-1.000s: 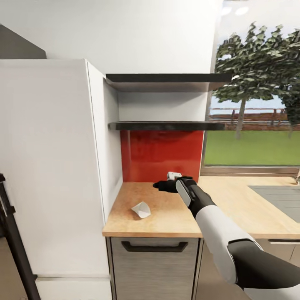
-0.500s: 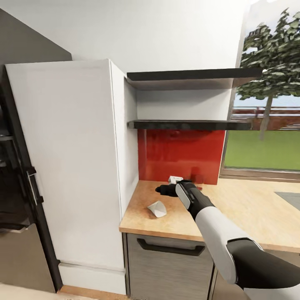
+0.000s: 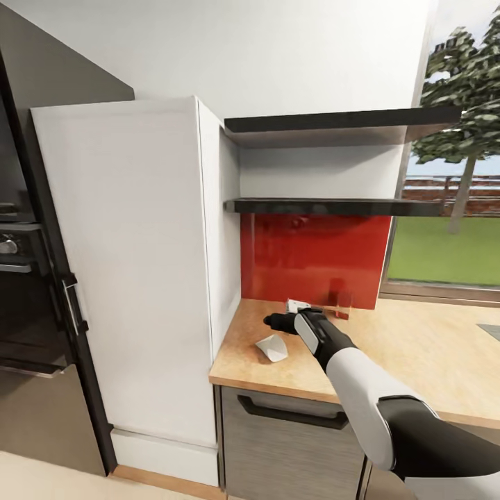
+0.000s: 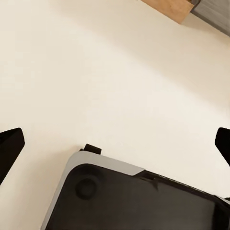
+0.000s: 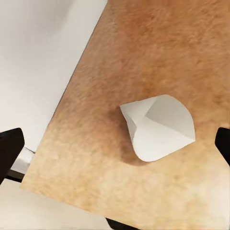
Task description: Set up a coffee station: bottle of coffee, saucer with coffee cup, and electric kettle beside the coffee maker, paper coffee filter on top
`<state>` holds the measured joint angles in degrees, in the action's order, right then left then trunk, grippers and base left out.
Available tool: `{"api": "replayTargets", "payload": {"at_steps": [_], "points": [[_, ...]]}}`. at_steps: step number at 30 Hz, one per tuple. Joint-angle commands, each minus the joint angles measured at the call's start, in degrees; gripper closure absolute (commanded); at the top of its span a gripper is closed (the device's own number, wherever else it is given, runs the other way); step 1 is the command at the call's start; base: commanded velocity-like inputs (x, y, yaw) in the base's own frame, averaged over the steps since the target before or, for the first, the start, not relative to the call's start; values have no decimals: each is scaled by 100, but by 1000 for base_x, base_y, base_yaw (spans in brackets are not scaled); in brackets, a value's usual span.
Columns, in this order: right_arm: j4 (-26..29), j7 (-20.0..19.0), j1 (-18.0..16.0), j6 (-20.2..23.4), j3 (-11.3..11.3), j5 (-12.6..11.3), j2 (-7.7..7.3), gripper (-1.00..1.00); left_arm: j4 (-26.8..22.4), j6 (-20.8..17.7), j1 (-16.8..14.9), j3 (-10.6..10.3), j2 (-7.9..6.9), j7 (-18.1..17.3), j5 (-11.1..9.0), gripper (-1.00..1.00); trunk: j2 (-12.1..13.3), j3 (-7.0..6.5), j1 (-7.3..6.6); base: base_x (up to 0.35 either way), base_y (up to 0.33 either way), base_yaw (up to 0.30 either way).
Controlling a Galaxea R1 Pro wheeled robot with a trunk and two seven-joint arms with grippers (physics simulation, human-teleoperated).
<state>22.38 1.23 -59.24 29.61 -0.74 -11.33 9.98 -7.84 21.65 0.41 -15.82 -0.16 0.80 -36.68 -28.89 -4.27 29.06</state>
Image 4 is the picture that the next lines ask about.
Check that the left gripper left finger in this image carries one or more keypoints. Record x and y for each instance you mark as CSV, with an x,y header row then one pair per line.
x,y
11,144

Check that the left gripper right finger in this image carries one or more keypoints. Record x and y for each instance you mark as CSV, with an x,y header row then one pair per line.
x,y
222,142

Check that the dishwasher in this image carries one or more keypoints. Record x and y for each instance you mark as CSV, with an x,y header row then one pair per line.
x,y
215,13

